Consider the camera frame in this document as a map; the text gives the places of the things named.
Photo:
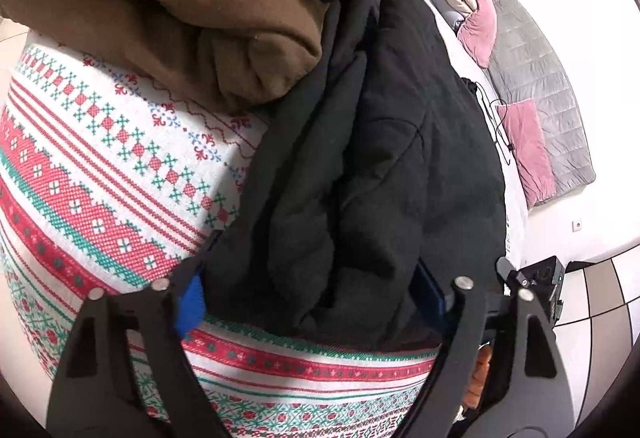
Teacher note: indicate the mauve pillow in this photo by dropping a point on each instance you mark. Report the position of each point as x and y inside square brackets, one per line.
[477, 28]
[525, 148]

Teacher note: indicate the white wall socket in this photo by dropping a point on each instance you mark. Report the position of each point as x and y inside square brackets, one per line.
[578, 224]

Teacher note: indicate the large black jacket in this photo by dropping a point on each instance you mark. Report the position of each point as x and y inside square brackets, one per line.
[375, 168]

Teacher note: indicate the red green patterned blanket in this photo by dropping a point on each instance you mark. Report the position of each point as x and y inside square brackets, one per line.
[100, 168]

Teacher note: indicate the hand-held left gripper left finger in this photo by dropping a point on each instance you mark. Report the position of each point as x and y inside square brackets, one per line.
[190, 305]

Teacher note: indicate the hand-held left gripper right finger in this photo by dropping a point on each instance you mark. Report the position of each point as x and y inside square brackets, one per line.
[431, 292]

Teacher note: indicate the grey quilted mattress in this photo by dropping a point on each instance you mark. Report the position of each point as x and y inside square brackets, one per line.
[540, 68]

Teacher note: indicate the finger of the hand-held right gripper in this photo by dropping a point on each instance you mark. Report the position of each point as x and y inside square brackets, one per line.
[507, 274]

